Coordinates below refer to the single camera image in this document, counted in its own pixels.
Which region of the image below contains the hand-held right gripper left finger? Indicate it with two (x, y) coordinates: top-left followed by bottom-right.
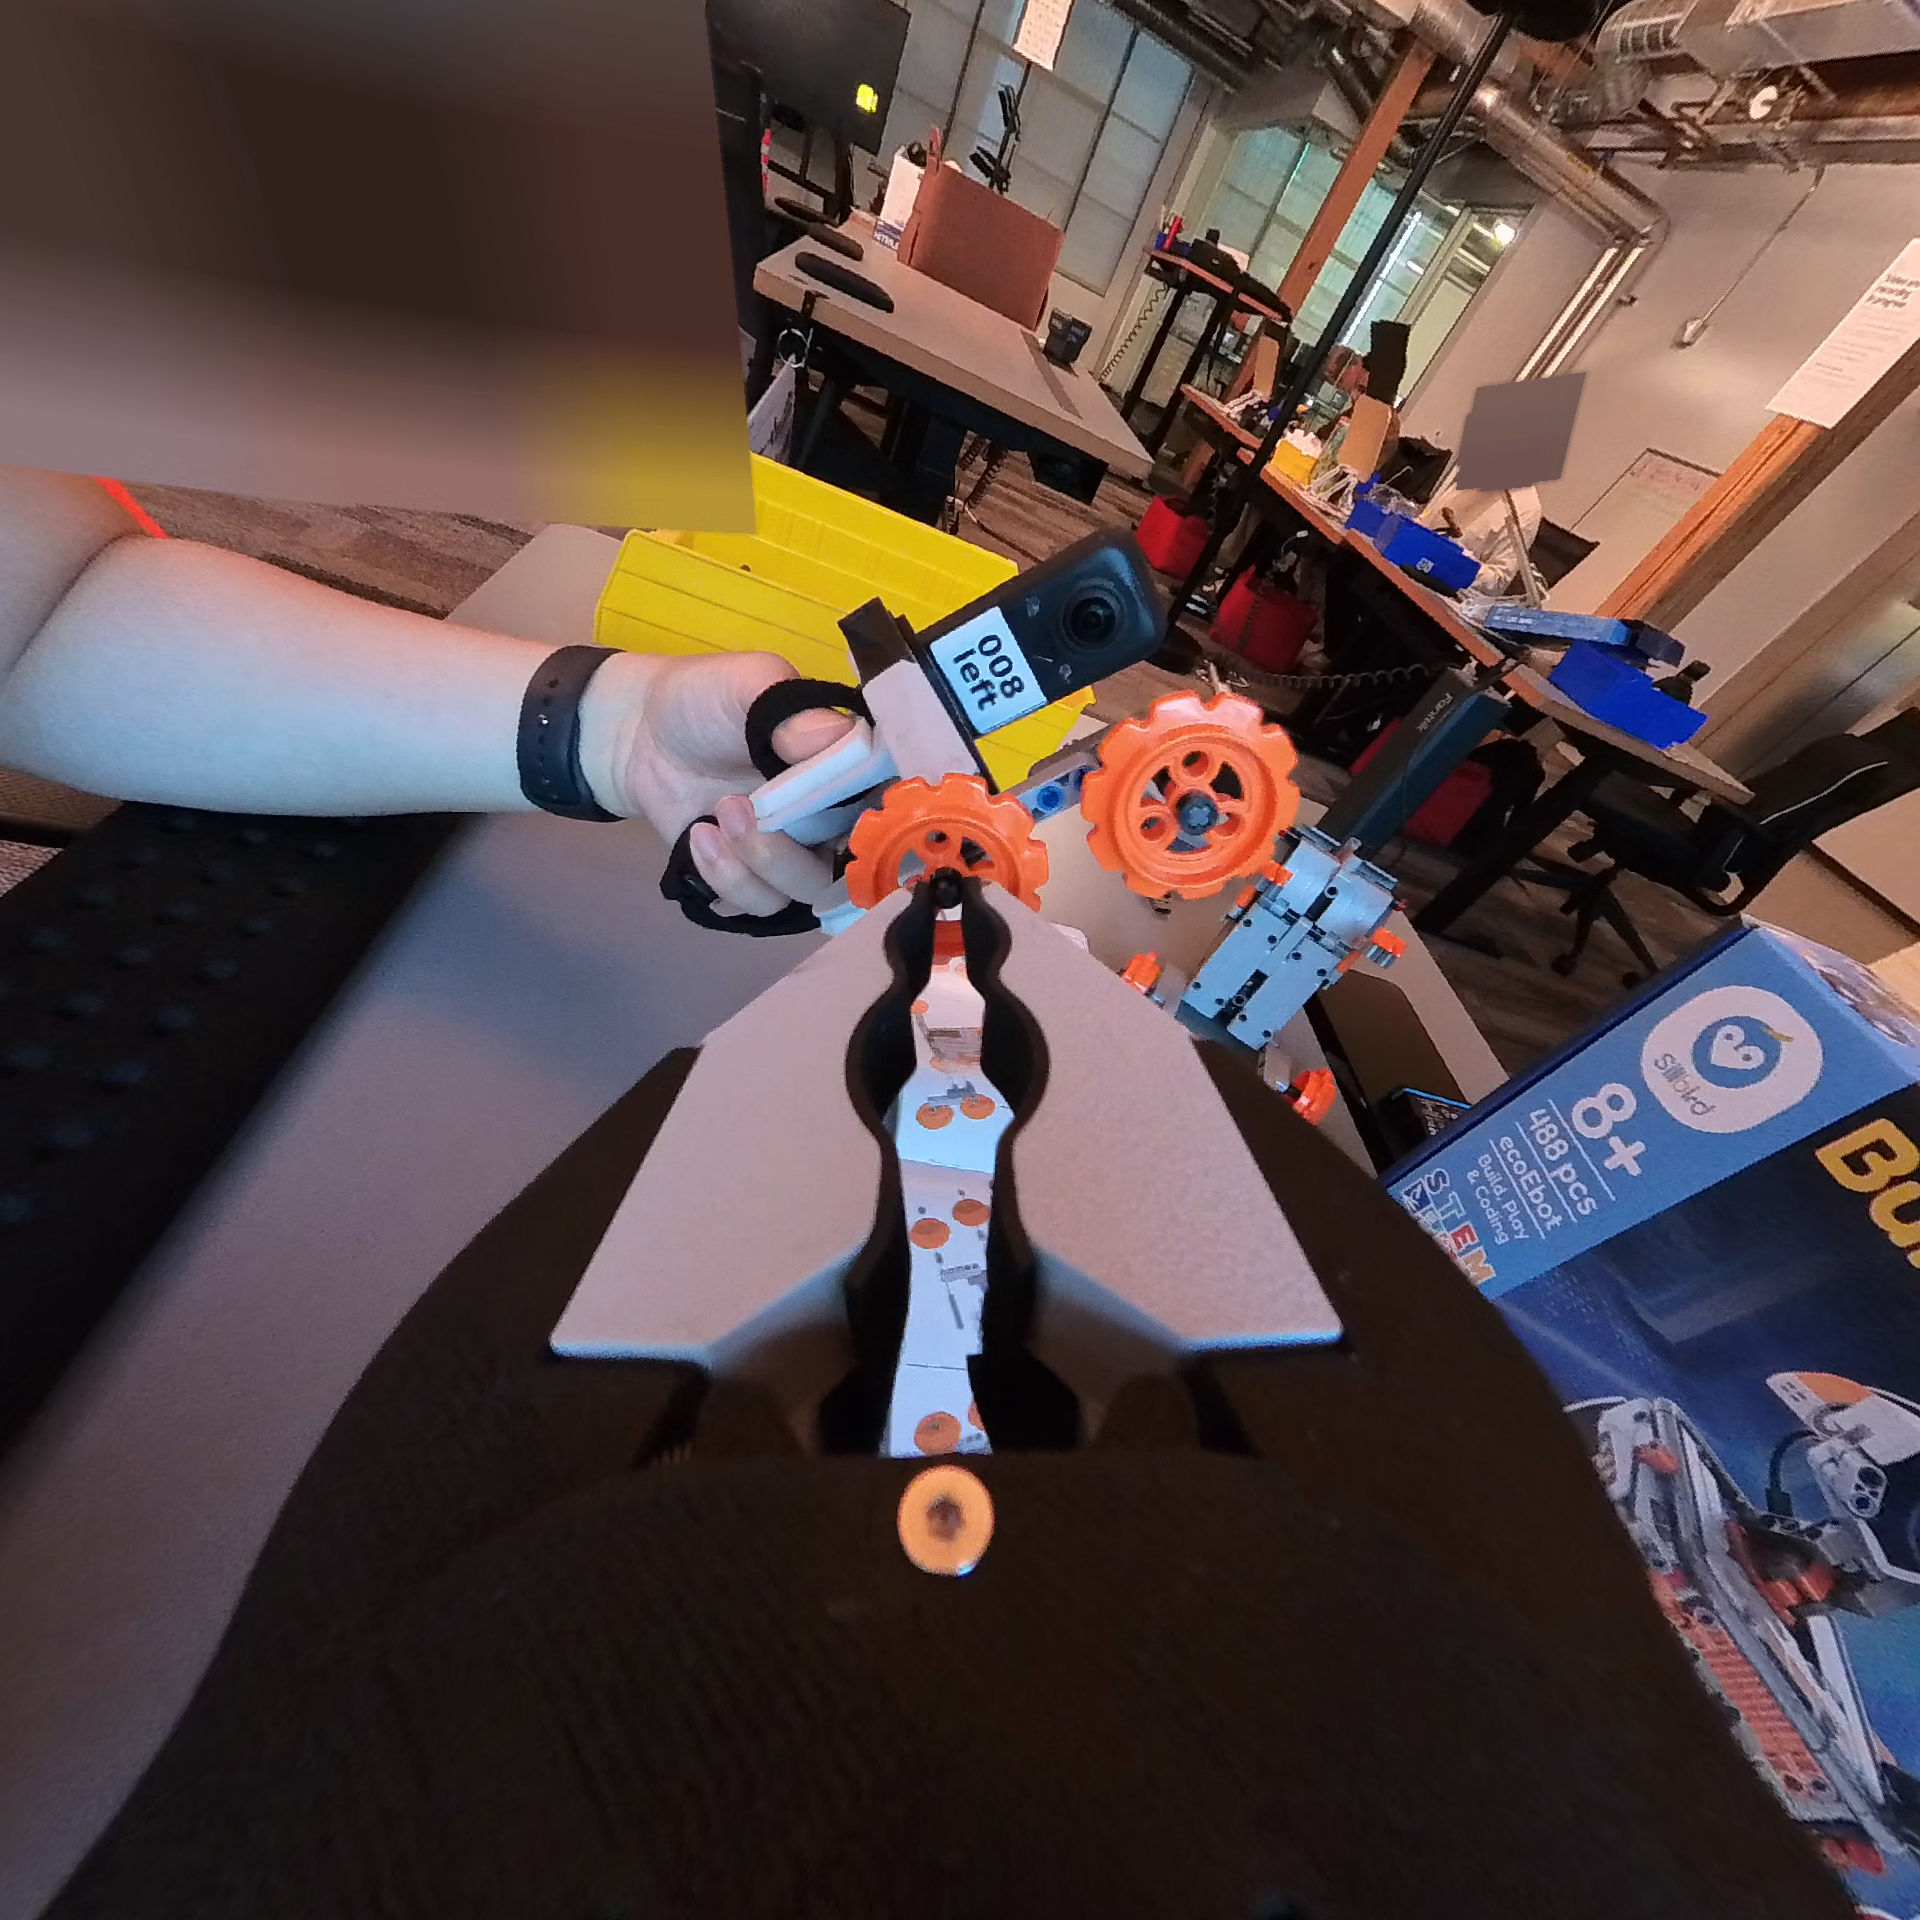
(549, 876), (941, 1457)

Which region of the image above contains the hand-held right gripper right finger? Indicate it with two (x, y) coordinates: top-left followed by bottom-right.
(960, 876), (1347, 1457)

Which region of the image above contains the large orange toy gear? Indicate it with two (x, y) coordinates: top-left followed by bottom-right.
(1078, 694), (1303, 902)

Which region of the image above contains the small orange toy gear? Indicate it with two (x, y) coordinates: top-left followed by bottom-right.
(843, 774), (1046, 912)

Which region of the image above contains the person's left forearm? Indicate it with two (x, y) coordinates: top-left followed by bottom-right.
(0, 466), (535, 821)

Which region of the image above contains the grey desk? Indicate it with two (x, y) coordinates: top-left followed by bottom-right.
(0, 522), (1508, 1920)

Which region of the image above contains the dark standing desk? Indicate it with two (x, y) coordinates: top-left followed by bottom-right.
(1146, 224), (1291, 411)

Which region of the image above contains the person's left hand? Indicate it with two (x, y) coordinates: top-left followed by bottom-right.
(590, 647), (887, 923)

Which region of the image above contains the white instruction booklet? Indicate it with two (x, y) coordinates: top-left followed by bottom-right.
(886, 923), (1088, 1457)

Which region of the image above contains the grey background table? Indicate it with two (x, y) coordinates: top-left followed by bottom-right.
(755, 210), (1153, 481)

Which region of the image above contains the grey toy block assembly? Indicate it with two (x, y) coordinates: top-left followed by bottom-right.
(1177, 823), (1408, 1052)

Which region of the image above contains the yellow storage bin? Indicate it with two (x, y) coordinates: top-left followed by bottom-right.
(590, 452), (1097, 753)

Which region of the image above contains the blue parts bin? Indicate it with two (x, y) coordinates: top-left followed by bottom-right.
(1345, 495), (1478, 587)
(1543, 643), (1710, 749)

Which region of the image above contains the dark blue case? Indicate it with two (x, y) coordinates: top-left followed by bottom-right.
(1326, 668), (1508, 842)

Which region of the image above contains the brown cardboard box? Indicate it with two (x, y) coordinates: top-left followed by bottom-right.
(900, 144), (1066, 330)

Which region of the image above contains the long wooden table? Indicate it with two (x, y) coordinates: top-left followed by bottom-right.
(1184, 383), (1756, 803)

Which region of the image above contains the black floor lamp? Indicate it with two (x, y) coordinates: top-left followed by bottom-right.
(1184, 0), (1600, 633)

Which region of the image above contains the flat blue tray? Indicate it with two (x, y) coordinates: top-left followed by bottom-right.
(1477, 600), (1681, 657)

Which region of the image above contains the black wristband watch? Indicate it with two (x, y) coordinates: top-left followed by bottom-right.
(516, 645), (628, 823)

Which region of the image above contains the blue toy kit box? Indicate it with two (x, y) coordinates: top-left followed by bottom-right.
(1382, 923), (1920, 1878)

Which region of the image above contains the white whiteboard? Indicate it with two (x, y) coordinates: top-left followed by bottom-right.
(1590, 446), (1721, 557)

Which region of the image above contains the black computer monitor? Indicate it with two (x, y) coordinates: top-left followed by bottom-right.
(719, 0), (911, 167)

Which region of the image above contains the black dotted mat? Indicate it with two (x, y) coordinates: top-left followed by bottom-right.
(0, 802), (466, 1442)

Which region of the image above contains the black office chair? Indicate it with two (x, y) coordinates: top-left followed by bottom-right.
(1561, 737), (1920, 977)

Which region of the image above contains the white wall poster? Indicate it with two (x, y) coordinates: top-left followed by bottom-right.
(1765, 271), (1920, 431)

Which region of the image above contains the silver air duct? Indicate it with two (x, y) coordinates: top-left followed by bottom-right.
(1561, 0), (1920, 138)

